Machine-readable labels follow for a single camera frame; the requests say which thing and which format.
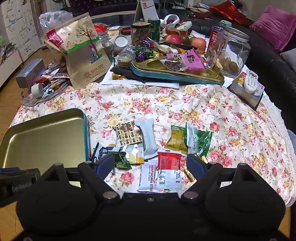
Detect grey cardboard box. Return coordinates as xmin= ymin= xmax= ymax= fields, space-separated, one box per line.
xmin=15 ymin=59 xmax=46 ymax=89

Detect pink snack packet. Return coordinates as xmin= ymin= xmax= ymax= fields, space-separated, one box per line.
xmin=166 ymin=50 xmax=206 ymax=73

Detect floral tablecloth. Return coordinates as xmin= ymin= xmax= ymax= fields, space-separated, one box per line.
xmin=10 ymin=82 xmax=296 ymax=207

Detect white remote control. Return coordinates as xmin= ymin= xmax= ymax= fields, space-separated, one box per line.
xmin=244 ymin=69 xmax=259 ymax=93

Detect red apple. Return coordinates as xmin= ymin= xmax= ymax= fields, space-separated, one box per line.
xmin=191 ymin=37 xmax=207 ymax=53
xmin=165 ymin=34 xmax=183 ymax=44

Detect clear plastic bag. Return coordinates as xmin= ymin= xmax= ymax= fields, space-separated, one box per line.
xmin=38 ymin=10 xmax=75 ymax=33

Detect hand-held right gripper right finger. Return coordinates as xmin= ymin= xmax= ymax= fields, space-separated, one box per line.
xmin=180 ymin=153 xmax=257 ymax=202

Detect brown heart-pattern candy packet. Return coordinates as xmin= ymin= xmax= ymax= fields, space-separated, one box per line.
xmin=116 ymin=121 xmax=142 ymax=146

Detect grey snack bar packet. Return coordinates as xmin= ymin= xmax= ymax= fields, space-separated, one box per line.
xmin=135 ymin=118 xmax=159 ymax=160

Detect white strip snack packet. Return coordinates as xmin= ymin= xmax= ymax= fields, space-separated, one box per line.
xmin=138 ymin=162 xmax=160 ymax=193

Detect gold tin tray teal rim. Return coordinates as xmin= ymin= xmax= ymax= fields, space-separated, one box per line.
xmin=0 ymin=108 xmax=91 ymax=170

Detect red white snack packet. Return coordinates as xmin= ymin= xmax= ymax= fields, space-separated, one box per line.
xmin=156 ymin=151 xmax=182 ymax=191

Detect teal gold candy tray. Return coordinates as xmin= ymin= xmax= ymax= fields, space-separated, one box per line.
xmin=131 ymin=55 xmax=225 ymax=85

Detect green white snack packet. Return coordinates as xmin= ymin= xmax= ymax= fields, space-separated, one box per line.
xmin=186 ymin=124 xmax=213 ymax=158

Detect olive yellow snack packet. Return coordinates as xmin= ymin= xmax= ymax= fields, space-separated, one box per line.
xmin=165 ymin=125 xmax=188 ymax=155

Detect blue white snack packet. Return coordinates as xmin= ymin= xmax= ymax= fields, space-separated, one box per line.
xmin=91 ymin=142 xmax=121 ymax=163

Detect pink cushion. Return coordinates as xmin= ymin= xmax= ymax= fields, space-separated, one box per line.
xmin=249 ymin=6 xmax=296 ymax=52

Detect small clear plastic jar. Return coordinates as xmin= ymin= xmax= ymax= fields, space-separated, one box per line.
xmin=116 ymin=45 xmax=136 ymax=68

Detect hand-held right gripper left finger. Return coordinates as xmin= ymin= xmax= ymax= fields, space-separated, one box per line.
xmin=40 ymin=153 xmax=121 ymax=202

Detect white cabinet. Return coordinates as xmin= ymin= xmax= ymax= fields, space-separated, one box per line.
xmin=0 ymin=0 xmax=43 ymax=87

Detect dark green candy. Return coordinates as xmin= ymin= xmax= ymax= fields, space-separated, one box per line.
xmin=112 ymin=152 xmax=132 ymax=170

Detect pile of wrapped candies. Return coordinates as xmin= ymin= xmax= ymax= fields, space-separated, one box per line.
xmin=133 ymin=39 xmax=167 ymax=62

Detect red cloth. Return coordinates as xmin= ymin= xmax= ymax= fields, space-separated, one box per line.
xmin=209 ymin=1 xmax=252 ymax=26

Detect booklet under remote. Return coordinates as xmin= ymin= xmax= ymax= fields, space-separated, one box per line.
xmin=227 ymin=71 xmax=265 ymax=111

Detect grey cushion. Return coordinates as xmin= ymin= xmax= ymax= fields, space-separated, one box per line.
xmin=280 ymin=47 xmax=296 ymax=67

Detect white red paper box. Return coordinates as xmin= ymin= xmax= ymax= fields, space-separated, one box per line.
xmin=135 ymin=0 xmax=160 ymax=24

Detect white round lid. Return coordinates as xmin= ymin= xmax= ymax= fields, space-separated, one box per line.
xmin=115 ymin=35 xmax=128 ymax=48

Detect red labelled canister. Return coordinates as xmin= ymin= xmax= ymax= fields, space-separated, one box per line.
xmin=209 ymin=25 xmax=225 ymax=51

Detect glass jar of biscuits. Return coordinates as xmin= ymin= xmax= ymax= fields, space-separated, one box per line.
xmin=130 ymin=22 xmax=151 ymax=46

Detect large kraft paper bag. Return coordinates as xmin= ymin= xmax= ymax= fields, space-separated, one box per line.
xmin=43 ymin=13 xmax=112 ymax=90

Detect green drink can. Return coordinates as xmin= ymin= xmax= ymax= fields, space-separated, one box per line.
xmin=147 ymin=18 xmax=161 ymax=42

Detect large glass cookie jar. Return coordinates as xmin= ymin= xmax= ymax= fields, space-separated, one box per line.
xmin=205 ymin=27 xmax=251 ymax=78

